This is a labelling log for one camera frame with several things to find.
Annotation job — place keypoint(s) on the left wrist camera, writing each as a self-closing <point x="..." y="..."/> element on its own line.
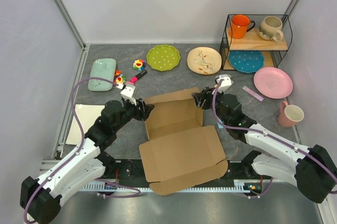
<point x="127" y="92"/>

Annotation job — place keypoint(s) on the white square plate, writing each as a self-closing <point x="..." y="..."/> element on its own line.
<point x="87" y="115"/>

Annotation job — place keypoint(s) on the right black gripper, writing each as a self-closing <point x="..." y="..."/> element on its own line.
<point x="206" y="94"/>

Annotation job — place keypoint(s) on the orange mug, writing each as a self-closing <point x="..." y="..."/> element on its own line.
<point x="240" y="25"/>

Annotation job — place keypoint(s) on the green polka dot plate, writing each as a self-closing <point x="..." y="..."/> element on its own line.
<point x="163" y="57"/>

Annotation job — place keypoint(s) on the beige ceramic mug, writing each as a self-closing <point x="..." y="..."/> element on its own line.
<point x="271" y="29"/>

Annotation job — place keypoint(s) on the small flower keychain toy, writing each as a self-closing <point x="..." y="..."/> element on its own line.
<point x="119" y="78"/>

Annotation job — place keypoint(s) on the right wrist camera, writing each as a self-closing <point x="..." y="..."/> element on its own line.
<point x="223" y="82"/>

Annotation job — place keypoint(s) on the cream bird pattern plate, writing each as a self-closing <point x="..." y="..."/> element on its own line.
<point x="204" y="61"/>

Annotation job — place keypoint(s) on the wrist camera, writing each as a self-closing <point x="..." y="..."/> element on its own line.
<point x="127" y="92"/>
<point x="223" y="82"/>

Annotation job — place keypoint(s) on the pink mug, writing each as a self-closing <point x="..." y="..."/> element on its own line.
<point x="290" y="115"/>

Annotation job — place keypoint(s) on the blue polka dot plate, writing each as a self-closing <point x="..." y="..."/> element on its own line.
<point x="246" y="61"/>

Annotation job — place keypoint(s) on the pink round plate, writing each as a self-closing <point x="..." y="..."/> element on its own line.
<point x="273" y="83"/>

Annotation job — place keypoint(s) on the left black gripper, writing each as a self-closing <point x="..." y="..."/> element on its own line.
<point x="143" y="114"/>

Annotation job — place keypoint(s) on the light teal rectangular tray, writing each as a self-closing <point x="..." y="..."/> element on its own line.
<point x="103" y="68"/>

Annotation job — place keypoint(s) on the black wire wooden shelf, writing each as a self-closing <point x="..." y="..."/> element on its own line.
<point x="272" y="50"/>

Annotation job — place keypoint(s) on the brown cardboard box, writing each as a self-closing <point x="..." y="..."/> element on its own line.
<point x="180" y="152"/>

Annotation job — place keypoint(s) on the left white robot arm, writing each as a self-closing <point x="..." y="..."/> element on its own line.
<point x="43" y="197"/>

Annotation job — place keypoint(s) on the pink black highlighter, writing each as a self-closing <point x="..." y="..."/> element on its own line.
<point x="139" y="76"/>

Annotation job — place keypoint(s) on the purple highlighter pen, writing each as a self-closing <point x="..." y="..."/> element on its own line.
<point x="252" y="93"/>

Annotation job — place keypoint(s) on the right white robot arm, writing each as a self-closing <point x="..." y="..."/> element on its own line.
<point x="311" y="170"/>

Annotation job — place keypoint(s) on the rainbow smiling flower toy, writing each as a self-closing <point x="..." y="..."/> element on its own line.
<point x="139" y="65"/>

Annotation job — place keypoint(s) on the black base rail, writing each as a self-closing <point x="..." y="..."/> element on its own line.
<point x="129" y="175"/>

